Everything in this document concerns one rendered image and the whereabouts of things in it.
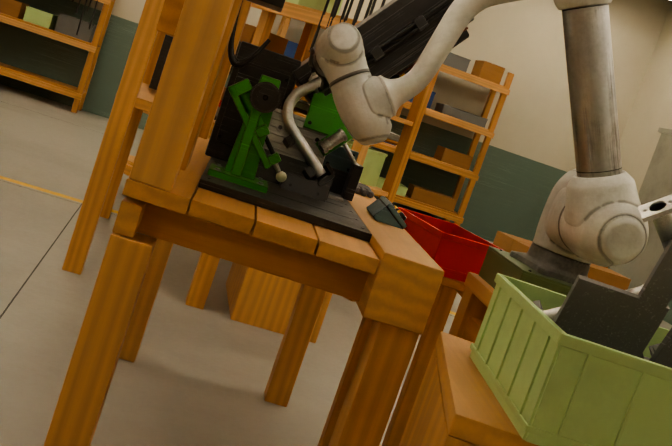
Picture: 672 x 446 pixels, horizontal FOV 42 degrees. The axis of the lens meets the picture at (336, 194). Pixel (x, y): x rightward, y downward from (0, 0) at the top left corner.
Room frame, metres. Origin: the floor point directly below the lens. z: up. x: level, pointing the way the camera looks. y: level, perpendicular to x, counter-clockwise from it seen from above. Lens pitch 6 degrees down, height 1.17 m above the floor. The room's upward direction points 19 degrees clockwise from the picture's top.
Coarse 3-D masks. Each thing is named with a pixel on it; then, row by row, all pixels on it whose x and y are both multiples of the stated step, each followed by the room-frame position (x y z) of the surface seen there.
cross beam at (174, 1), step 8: (168, 0) 1.88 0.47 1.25; (176, 0) 1.88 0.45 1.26; (184, 0) 1.88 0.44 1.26; (168, 8) 1.88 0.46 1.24; (176, 8) 1.88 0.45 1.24; (160, 16) 1.87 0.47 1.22; (168, 16) 1.88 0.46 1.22; (176, 16) 1.88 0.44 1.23; (160, 24) 1.88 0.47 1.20; (168, 24) 1.88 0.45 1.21; (176, 24) 1.88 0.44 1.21; (168, 32) 1.88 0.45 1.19
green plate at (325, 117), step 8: (320, 96) 2.46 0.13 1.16; (328, 96) 2.47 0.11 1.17; (312, 104) 2.45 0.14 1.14; (320, 104) 2.46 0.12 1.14; (328, 104) 2.46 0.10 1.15; (312, 112) 2.45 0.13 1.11; (320, 112) 2.45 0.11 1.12; (328, 112) 2.46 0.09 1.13; (336, 112) 2.46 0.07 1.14; (312, 120) 2.44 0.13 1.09; (320, 120) 2.45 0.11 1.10; (328, 120) 2.45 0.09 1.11; (336, 120) 2.46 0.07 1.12; (312, 128) 2.44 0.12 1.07; (320, 128) 2.44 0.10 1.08; (328, 128) 2.45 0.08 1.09; (336, 128) 2.45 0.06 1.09
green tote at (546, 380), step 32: (512, 288) 1.54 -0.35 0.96; (544, 288) 1.67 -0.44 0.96; (512, 320) 1.49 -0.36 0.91; (544, 320) 1.34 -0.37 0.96; (480, 352) 1.60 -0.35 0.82; (512, 352) 1.44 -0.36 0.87; (544, 352) 1.30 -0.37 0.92; (576, 352) 1.26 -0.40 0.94; (608, 352) 1.26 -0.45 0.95; (512, 384) 1.38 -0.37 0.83; (544, 384) 1.26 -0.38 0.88; (576, 384) 1.26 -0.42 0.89; (608, 384) 1.27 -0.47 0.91; (640, 384) 1.27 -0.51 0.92; (512, 416) 1.33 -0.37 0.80; (544, 416) 1.26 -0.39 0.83; (576, 416) 1.26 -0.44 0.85; (608, 416) 1.27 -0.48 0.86; (640, 416) 1.27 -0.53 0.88
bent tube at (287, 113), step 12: (312, 84) 2.43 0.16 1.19; (288, 96) 2.42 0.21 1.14; (300, 96) 2.42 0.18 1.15; (288, 108) 2.40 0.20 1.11; (288, 120) 2.39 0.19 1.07; (288, 132) 2.40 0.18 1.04; (300, 132) 2.40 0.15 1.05; (300, 144) 2.39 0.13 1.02; (312, 156) 2.38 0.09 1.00; (312, 168) 2.38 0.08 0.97
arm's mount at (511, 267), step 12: (492, 252) 2.30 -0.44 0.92; (504, 252) 2.31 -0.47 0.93; (492, 264) 2.27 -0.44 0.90; (504, 264) 2.19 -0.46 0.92; (516, 264) 2.13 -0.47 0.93; (480, 276) 2.33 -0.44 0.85; (492, 276) 2.24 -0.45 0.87; (516, 276) 2.09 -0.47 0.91; (528, 276) 2.06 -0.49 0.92; (540, 276) 2.07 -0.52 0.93; (552, 288) 2.07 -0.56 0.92; (564, 288) 2.08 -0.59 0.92
